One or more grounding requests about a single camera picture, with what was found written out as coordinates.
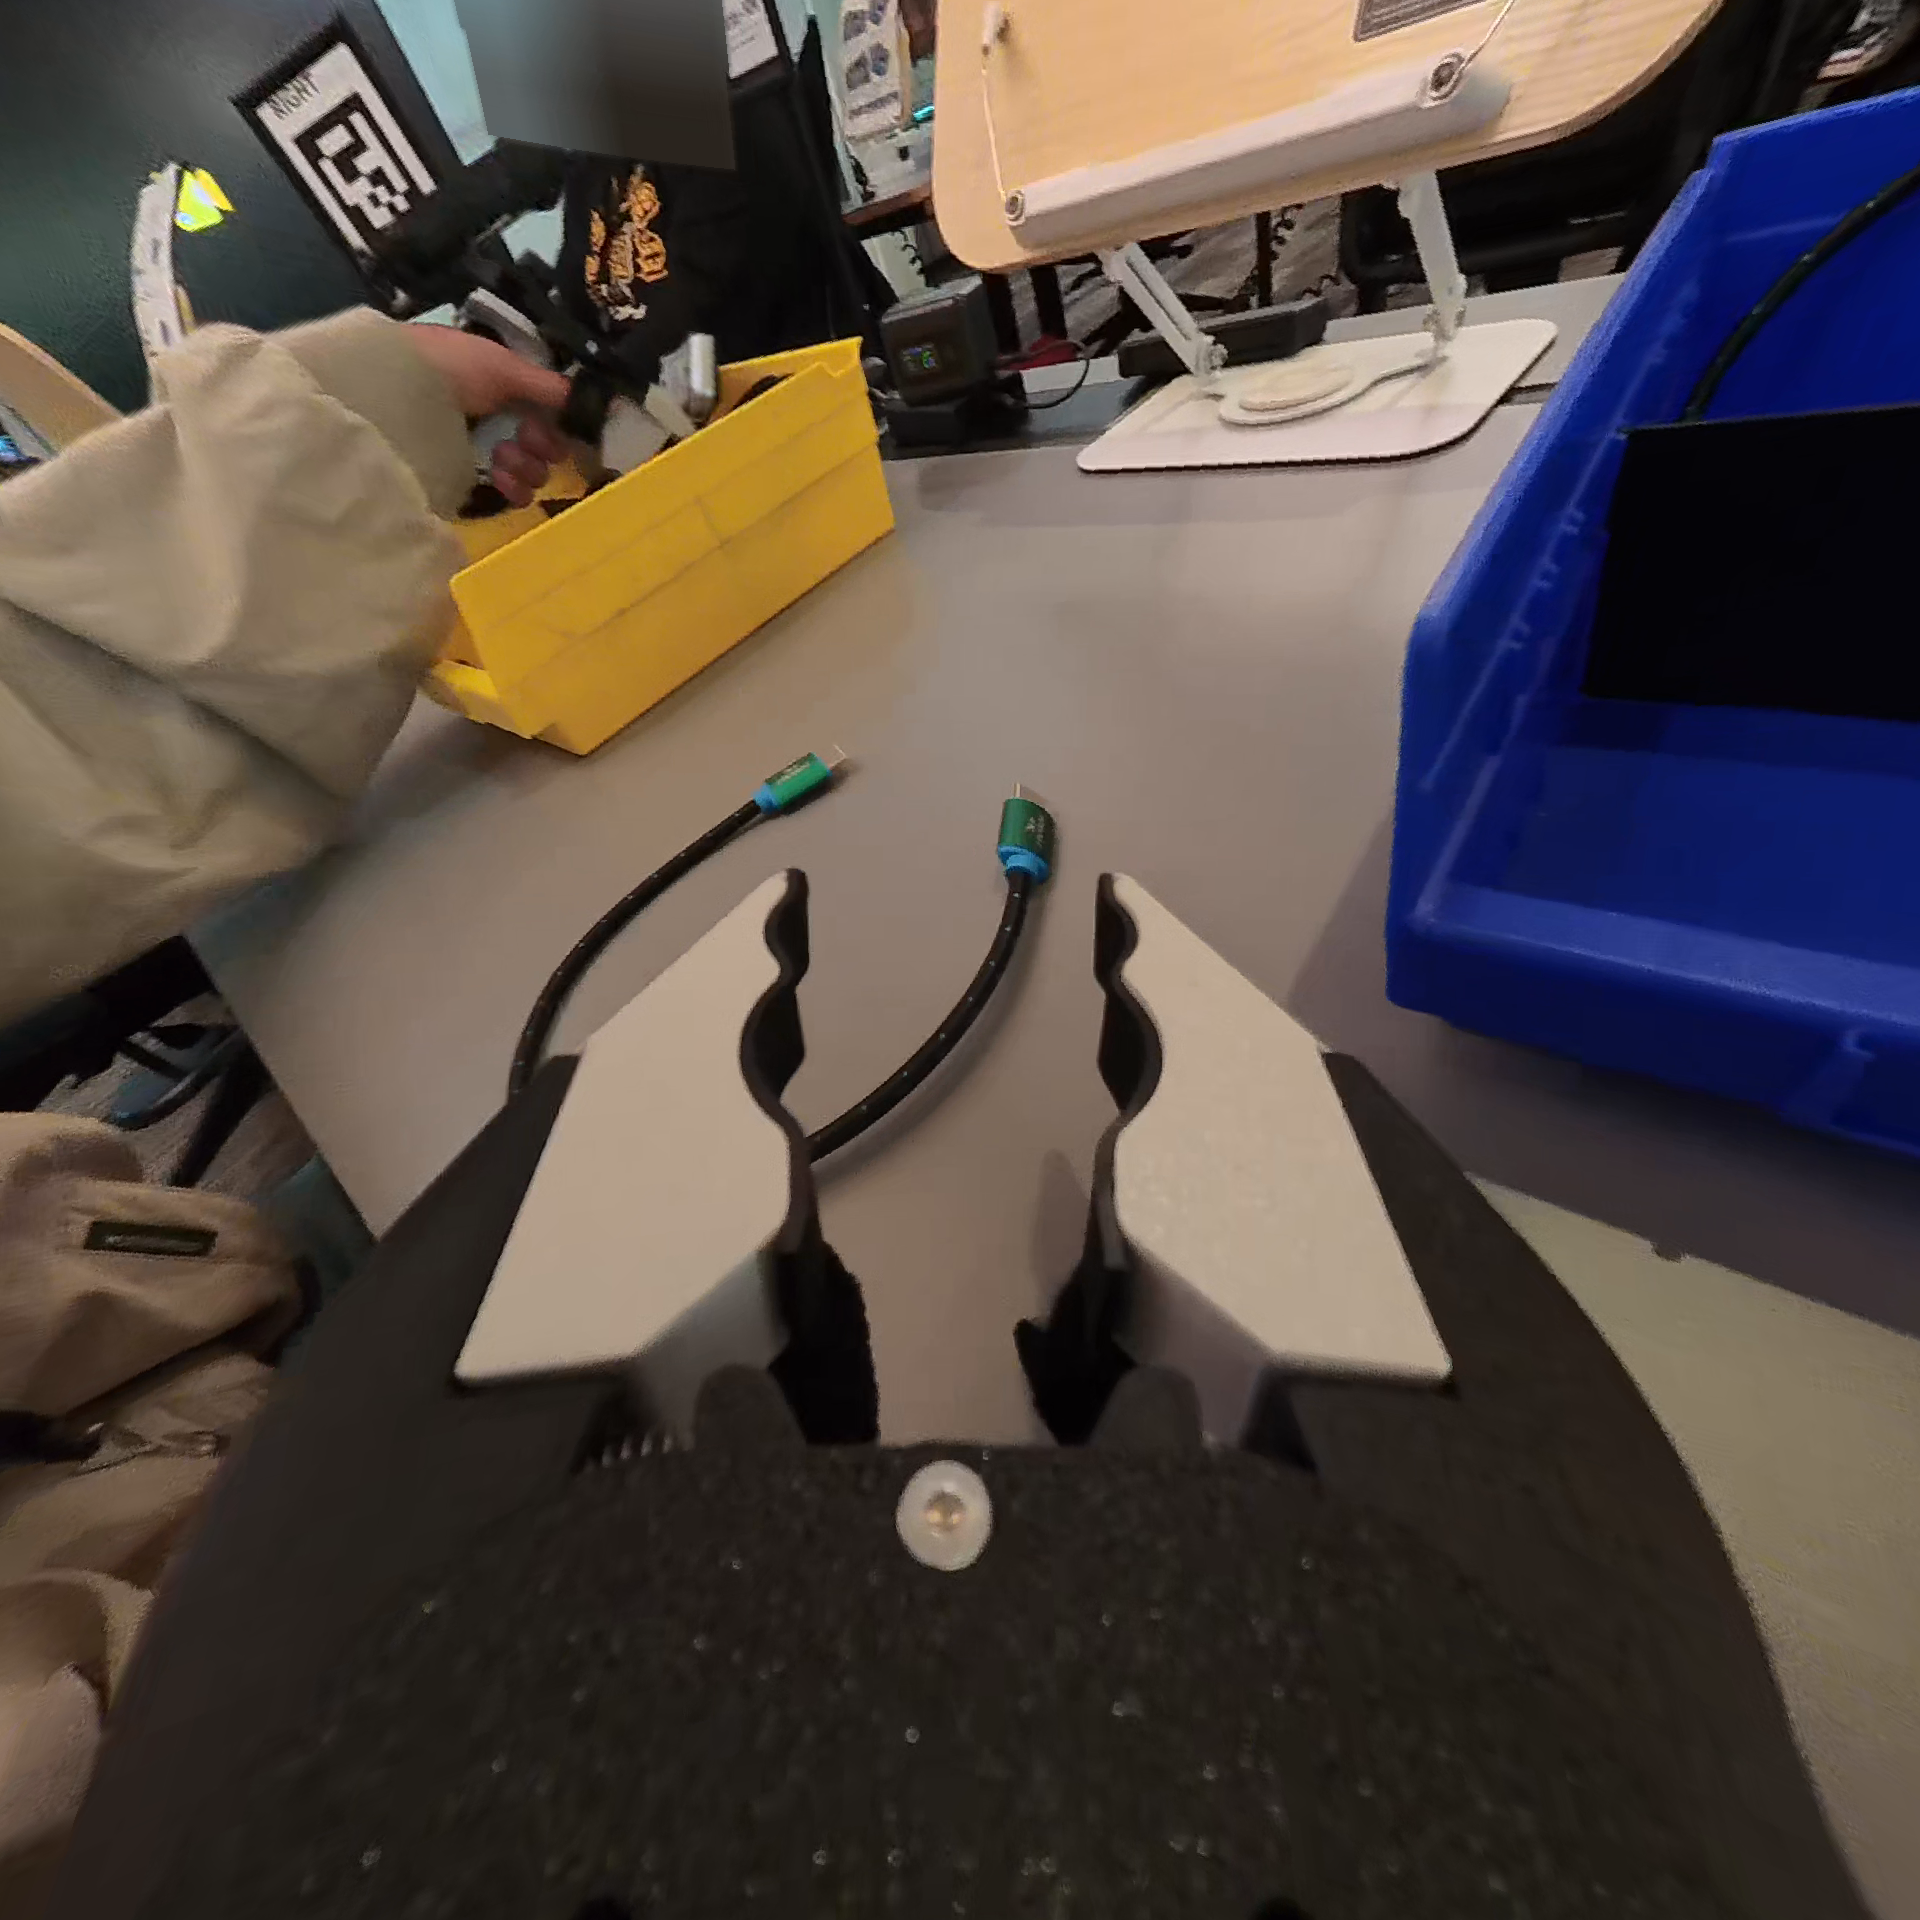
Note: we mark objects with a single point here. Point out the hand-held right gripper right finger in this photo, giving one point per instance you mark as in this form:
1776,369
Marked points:
1277,1201

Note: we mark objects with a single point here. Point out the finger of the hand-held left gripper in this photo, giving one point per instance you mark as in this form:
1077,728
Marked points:
643,432
694,374

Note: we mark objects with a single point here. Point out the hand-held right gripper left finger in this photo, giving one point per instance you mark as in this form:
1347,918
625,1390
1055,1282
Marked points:
661,1172

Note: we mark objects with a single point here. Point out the yellow plastic bin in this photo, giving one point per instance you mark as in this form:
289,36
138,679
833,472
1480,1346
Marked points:
675,569

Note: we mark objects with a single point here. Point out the person's left forearm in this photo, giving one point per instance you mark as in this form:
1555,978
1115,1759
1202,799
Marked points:
195,630

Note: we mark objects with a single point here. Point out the person's left hand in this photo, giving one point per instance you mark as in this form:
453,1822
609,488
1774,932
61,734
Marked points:
481,383

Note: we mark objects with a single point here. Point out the black power station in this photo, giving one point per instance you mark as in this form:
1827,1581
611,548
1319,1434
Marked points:
937,352

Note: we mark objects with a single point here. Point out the blue plastic bin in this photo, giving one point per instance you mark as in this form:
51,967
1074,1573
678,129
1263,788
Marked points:
1650,932

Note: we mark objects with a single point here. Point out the black power adapter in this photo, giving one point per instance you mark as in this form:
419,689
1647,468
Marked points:
1224,340

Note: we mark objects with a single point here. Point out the person's beige jacket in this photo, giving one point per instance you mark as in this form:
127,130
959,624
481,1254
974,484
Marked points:
90,1350

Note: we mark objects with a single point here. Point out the white laptop stand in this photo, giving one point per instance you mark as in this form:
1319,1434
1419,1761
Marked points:
1277,90

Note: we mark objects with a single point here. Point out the black flat panel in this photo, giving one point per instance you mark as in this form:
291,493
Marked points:
1755,569

